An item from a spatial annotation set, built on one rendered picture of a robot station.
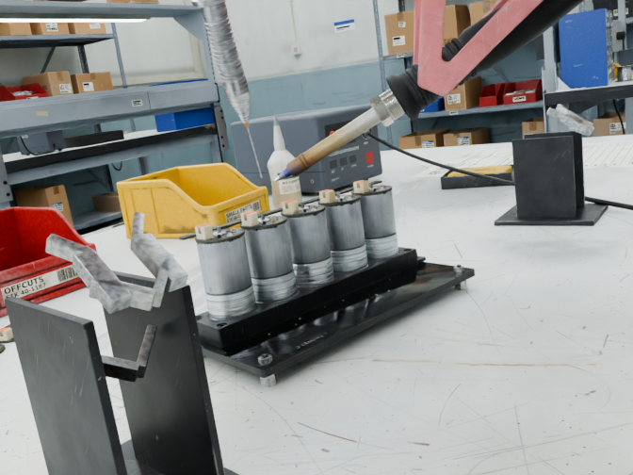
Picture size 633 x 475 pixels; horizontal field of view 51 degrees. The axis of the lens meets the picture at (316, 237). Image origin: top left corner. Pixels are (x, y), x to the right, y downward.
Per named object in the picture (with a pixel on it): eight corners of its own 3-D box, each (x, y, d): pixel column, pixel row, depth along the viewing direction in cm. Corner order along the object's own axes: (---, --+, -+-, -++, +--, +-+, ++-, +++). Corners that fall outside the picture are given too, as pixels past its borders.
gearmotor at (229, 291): (268, 324, 34) (252, 228, 33) (230, 340, 33) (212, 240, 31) (240, 316, 36) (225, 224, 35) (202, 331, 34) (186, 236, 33)
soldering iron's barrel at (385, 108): (297, 186, 33) (407, 115, 32) (279, 159, 33) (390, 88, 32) (299, 182, 34) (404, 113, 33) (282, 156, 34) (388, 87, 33)
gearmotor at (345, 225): (378, 277, 39) (368, 193, 38) (349, 289, 38) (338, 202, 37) (348, 272, 41) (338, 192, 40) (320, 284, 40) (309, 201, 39)
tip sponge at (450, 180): (518, 175, 73) (517, 162, 73) (512, 185, 69) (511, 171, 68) (451, 180, 76) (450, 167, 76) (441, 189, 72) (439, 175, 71)
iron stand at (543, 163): (561, 270, 51) (639, 163, 46) (467, 208, 54) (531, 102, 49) (577, 248, 56) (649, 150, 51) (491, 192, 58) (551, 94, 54)
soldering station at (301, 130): (385, 179, 84) (377, 103, 82) (326, 198, 76) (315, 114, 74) (300, 179, 95) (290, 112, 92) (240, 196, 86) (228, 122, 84)
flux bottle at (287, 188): (297, 206, 73) (284, 116, 71) (268, 209, 74) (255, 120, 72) (306, 201, 76) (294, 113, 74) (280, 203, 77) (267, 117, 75)
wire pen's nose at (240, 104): (232, 128, 31) (222, 98, 30) (238, 118, 32) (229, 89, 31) (253, 125, 30) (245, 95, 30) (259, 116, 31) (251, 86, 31)
